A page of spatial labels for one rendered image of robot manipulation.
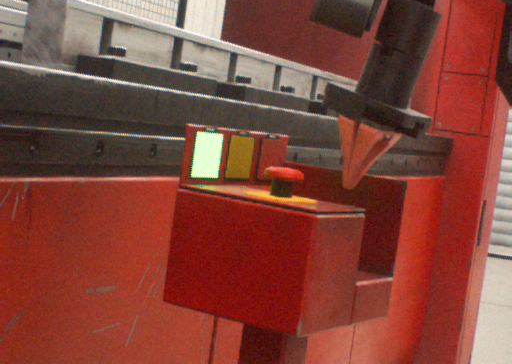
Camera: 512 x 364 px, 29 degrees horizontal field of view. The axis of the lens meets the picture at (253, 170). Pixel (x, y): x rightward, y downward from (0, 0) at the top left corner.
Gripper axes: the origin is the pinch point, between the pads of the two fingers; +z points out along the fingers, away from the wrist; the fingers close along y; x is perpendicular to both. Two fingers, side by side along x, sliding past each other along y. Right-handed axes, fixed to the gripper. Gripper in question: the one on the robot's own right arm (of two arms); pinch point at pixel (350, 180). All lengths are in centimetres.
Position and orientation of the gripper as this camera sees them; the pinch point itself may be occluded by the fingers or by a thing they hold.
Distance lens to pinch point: 106.2
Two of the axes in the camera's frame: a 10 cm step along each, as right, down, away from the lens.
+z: -3.3, 9.3, 1.9
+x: -5.2, -0.1, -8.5
